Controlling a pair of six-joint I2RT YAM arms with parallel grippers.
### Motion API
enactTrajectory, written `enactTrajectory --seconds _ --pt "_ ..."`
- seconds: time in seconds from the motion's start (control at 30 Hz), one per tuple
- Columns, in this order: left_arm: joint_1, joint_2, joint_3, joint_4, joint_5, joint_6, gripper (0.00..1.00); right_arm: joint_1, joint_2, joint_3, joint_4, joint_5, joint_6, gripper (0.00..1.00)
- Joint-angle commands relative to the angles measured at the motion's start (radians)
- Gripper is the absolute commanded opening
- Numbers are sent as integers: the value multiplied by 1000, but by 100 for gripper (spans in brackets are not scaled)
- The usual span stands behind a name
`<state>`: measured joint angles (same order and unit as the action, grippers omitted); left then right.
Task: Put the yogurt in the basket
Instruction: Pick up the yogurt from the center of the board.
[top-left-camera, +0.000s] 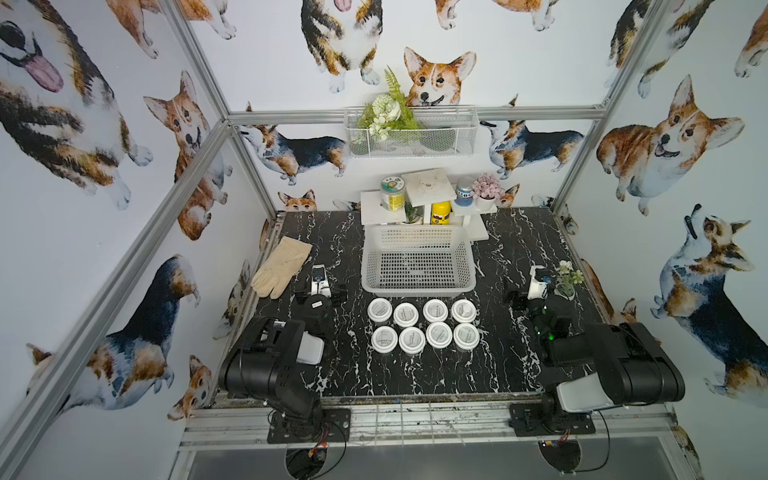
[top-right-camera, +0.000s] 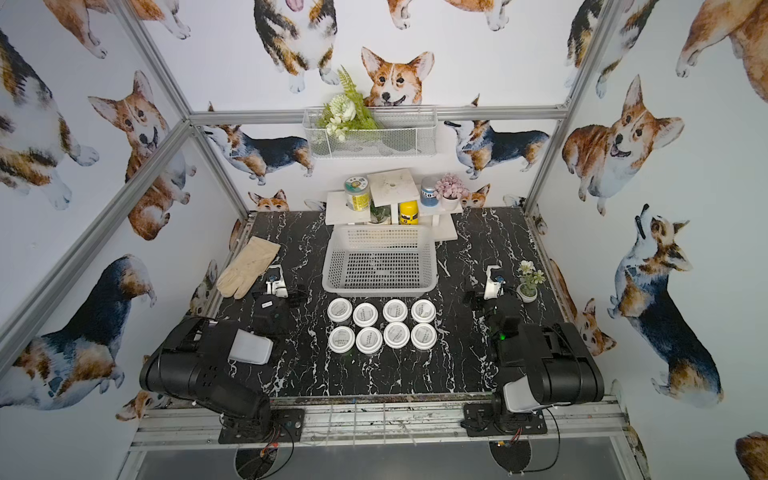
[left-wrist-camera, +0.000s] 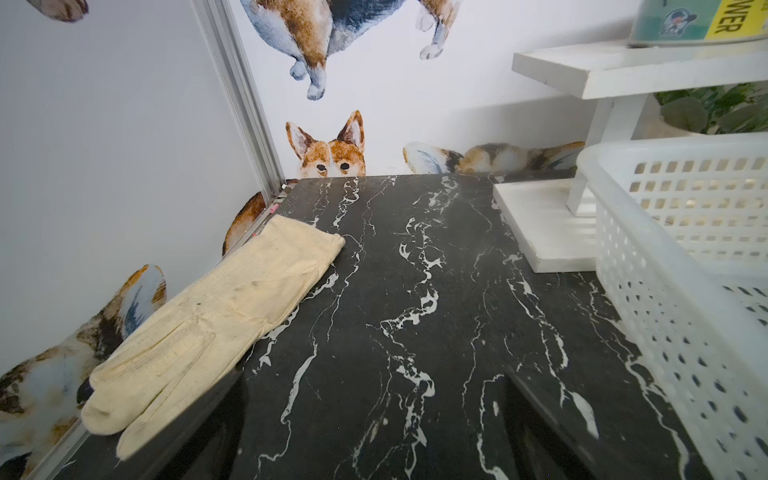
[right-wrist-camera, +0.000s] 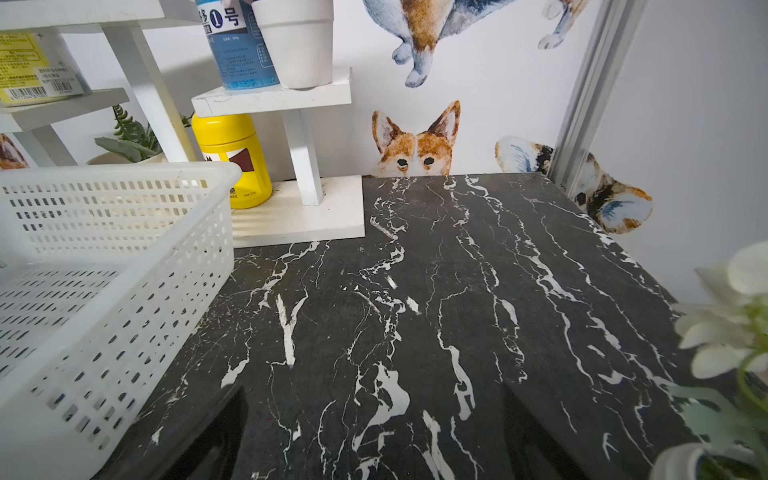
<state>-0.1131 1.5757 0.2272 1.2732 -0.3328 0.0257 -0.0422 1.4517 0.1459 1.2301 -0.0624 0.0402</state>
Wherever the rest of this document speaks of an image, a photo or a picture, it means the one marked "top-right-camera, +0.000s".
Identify yogurt cup row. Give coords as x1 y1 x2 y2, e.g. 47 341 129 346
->
382 299 409 323
411 323 437 351
410 299 437 323
383 322 411 349
328 326 356 354
355 327 384 355
326 297 354 324
353 302 379 328

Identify white plastic perforated basket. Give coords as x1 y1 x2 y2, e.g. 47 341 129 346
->
322 225 438 298

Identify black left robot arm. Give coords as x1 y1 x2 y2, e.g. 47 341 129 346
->
139 285 307 443

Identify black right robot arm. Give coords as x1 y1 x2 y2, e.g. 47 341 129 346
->
461 291 605 435

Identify small white potted flower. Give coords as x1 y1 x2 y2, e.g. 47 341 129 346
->
517 260 545 303

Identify beige work glove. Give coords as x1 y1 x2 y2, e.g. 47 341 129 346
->
216 236 280 300

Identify pink flower pot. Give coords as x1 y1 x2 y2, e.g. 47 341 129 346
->
436 173 469 211

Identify blue white small jar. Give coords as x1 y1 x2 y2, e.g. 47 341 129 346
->
420 176 439 207

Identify small green plant pot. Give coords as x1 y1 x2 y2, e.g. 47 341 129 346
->
369 205 392 225

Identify yellow sunflower seed can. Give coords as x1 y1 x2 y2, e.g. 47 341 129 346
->
344 176 371 212

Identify white wooden tiered shelf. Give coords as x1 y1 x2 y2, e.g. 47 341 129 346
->
325 169 462 242

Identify artificial green fern flowers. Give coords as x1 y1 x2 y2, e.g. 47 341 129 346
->
316 66 379 142

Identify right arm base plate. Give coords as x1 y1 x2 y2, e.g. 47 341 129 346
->
459 403 548 437

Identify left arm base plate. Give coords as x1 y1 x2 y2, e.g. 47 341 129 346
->
218 408 306 445

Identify aluminium frame rail front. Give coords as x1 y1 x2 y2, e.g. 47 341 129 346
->
129 396 627 451

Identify white wire wall basket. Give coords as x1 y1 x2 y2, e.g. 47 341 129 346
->
302 107 438 158

